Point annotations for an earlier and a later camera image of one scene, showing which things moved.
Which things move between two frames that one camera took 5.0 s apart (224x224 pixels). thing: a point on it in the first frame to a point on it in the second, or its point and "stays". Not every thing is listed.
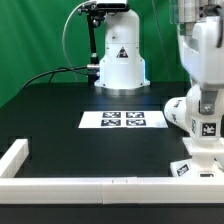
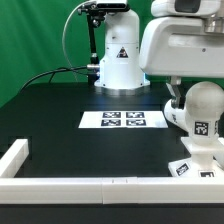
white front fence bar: (111, 191) stays
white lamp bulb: (203, 128) stays
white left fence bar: (13, 159) stays
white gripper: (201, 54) to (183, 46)
